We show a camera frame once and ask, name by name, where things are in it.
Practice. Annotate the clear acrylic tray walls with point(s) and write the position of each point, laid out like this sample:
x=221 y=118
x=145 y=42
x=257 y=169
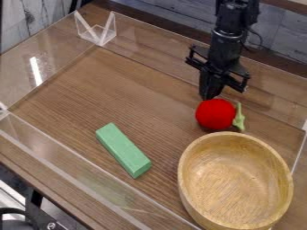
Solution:
x=65 y=87

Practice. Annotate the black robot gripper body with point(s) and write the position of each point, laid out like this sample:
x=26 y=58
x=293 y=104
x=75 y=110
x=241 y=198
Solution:
x=221 y=59

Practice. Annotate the red plush fruit green leaf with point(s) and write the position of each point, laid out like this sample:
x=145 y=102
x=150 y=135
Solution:
x=218 y=114

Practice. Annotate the wooden bowl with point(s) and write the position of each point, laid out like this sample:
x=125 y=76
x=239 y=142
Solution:
x=235 y=183

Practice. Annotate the black table leg bracket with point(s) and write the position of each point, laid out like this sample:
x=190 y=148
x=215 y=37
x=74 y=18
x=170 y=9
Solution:
x=43 y=220

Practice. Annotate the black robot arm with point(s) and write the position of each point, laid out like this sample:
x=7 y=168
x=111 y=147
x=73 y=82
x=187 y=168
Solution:
x=237 y=16

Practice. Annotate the green rectangular block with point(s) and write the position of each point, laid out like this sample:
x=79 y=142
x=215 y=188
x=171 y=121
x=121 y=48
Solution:
x=123 y=150

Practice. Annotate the clear acrylic corner bracket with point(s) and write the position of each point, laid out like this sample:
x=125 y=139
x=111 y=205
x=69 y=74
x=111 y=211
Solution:
x=97 y=34

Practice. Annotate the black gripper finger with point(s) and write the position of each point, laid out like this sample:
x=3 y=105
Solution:
x=206 y=84
x=215 y=87

